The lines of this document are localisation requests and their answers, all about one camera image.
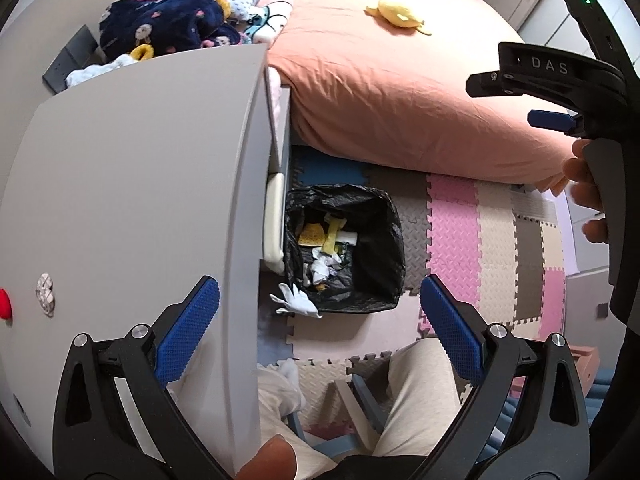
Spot person's left hand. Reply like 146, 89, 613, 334
237, 435, 297, 480

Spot desk drawer with cream front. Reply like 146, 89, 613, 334
260, 67, 293, 276

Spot pink stool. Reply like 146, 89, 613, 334
567, 344, 601, 386

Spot small crumpled wrapper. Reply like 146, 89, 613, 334
36, 272, 56, 317

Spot white plush toy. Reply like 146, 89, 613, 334
247, 2, 293, 43

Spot grey wall socket panel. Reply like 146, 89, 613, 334
42, 25, 103, 95

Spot person's left leg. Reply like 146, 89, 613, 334
167, 360, 341, 480

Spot crumpled white tissue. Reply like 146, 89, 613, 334
309, 247, 343, 286

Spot person's right hand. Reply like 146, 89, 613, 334
562, 139, 608, 243

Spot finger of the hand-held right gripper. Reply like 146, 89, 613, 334
527, 109, 597, 138
466, 72, 583, 112

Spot grey desk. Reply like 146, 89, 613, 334
0, 42, 271, 478

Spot grey chair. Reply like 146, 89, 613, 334
282, 372, 391, 461

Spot white glove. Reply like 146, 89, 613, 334
270, 282, 323, 320

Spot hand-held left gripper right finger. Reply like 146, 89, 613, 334
400, 275, 591, 480

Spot black-lined trash bin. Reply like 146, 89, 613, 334
282, 185, 406, 313

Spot person's right leg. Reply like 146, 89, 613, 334
372, 337, 463, 458

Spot bed with orange sheet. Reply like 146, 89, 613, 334
267, 0, 576, 186

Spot yellow paper strip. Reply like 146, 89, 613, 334
322, 215, 348, 253

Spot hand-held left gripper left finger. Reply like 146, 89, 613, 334
52, 276, 236, 480

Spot person's leg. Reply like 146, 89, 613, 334
167, 360, 341, 480
372, 337, 463, 458

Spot yellow plush toy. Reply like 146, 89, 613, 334
365, 0, 433, 36

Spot navy printed blanket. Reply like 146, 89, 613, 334
97, 0, 243, 58

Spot white wardrobe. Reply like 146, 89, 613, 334
475, 0, 601, 61

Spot white fluffy cloth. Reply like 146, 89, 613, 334
65, 54, 138, 87

